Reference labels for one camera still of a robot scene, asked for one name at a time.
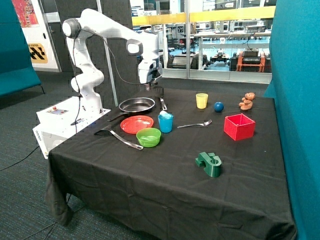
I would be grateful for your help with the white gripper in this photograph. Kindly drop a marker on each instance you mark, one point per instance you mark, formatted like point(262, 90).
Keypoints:
point(149, 70)

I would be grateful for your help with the black spatula near pan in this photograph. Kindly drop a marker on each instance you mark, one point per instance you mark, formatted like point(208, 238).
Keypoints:
point(159, 93)

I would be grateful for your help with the teal partition wall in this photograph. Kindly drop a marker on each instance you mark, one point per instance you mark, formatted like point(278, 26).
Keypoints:
point(295, 87)

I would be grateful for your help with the teal sofa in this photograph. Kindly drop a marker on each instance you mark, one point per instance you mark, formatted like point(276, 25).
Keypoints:
point(16, 70)

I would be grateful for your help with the red plastic plate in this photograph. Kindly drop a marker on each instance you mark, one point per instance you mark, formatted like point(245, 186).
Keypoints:
point(134, 124)

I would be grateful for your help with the yellow plastic cup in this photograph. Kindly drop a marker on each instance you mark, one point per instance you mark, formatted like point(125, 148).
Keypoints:
point(201, 100)

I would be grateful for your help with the white toy vegetable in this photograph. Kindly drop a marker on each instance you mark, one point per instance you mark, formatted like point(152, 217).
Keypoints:
point(164, 113)

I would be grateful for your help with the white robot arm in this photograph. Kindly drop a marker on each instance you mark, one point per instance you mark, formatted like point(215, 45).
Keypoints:
point(91, 22)

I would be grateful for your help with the white robot control box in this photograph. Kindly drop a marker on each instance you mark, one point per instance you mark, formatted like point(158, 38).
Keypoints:
point(61, 121)

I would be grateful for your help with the green plastic bowl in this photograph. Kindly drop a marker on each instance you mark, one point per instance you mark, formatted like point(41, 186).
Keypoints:
point(146, 132)

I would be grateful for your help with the green toy vegetable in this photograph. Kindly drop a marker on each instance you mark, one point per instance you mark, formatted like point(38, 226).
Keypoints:
point(148, 138)

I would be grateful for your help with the black spatula steel handle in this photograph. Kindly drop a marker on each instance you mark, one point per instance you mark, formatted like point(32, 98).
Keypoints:
point(108, 128)

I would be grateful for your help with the green printed block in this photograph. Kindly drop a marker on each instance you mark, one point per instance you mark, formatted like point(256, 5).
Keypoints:
point(211, 163)

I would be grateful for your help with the red open box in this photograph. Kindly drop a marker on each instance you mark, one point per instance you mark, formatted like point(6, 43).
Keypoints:
point(239, 127)

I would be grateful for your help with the blue plastic cup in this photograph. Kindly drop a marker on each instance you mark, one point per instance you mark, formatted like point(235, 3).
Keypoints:
point(165, 122)

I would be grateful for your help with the blue ball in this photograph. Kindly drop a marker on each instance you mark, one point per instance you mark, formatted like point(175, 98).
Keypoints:
point(218, 107)

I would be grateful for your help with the brown teddy bear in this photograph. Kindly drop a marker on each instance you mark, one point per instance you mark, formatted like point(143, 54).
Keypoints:
point(247, 101)

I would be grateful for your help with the black frying pan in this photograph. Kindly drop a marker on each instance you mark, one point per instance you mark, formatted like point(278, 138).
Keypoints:
point(133, 106)

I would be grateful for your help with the silver fork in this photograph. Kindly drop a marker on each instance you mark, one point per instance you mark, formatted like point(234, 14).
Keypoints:
point(206, 123)

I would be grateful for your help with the black tablecloth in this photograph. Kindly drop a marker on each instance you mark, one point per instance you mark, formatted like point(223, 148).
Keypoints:
point(163, 192)

